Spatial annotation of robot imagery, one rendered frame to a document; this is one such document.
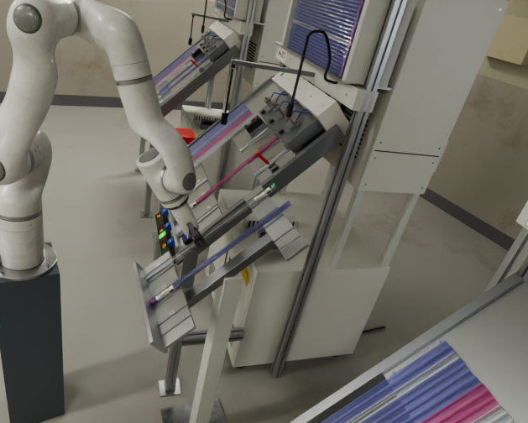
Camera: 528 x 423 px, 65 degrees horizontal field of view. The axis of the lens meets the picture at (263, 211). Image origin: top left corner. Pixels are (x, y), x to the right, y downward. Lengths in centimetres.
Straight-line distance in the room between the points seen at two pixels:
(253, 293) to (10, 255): 87
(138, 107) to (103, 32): 18
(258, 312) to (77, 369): 83
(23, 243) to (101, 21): 68
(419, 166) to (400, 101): 30
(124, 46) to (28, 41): 19
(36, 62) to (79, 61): 395
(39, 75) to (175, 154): 36
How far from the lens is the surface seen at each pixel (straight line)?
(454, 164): 450
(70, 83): 512
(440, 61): 159
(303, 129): 144
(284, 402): 206
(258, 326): 187
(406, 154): 165
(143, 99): 108
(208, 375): 158
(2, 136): 122
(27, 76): 116
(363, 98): 141
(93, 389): 201
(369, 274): 193
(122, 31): 106
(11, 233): 138
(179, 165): 106
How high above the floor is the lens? 160
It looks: 28 degrees down
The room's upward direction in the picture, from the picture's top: 14 degrees clockwise
